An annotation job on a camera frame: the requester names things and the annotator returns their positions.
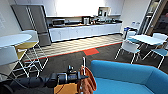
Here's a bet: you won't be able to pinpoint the white kitchen upper cabinets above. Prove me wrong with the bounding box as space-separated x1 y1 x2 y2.
41 0 126 18

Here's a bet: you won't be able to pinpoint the white chair with yellow seat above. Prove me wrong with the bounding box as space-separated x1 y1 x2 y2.
14 29 50 69

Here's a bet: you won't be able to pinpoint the black microwave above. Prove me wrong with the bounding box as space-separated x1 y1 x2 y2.
52 19 66 28

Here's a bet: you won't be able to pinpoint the silver kettle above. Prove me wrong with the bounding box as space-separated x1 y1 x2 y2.
82 16 91 26

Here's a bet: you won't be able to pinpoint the orange garment with white print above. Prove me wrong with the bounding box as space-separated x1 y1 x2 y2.
77 65 98 94

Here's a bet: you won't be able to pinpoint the grey coffee machine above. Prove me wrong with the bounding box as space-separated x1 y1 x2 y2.
97 6 110 18

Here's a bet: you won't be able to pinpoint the white kitchen base cabinets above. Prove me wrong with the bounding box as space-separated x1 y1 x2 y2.
48 21 123 43

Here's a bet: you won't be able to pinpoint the white square table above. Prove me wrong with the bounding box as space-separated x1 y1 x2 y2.
132 34 168 46

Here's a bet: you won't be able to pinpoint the pale blue padded board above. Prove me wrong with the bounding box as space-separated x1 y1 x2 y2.
0 33 33 48

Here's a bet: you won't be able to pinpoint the blue sofa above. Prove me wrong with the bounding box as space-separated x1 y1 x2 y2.
89 59 168 94

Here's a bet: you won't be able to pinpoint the grey refrigerator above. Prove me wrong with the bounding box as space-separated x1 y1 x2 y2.
10 4 52 47

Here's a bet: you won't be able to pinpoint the wooden framed glass door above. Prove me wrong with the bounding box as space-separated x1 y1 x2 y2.
146 0 168 36

